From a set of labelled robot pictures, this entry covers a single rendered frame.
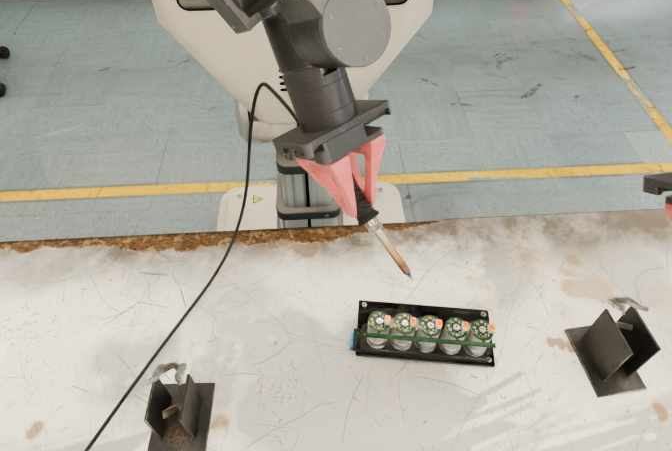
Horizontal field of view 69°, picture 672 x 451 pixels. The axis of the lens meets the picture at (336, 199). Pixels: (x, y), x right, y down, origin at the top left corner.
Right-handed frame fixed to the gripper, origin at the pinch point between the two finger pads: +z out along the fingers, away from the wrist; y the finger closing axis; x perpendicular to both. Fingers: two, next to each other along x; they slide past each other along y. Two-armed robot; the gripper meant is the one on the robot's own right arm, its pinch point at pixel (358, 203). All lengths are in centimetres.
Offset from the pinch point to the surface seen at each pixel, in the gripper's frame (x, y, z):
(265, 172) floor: 126, 41, 35
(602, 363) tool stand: -14.5, 14.9, 26.1
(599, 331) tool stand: -13.7, 16.2, 22.8
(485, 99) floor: 104, 140, 46
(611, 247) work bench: -6.5, 32.7, 23.9
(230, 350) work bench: 12.2, -16.0, 13.9
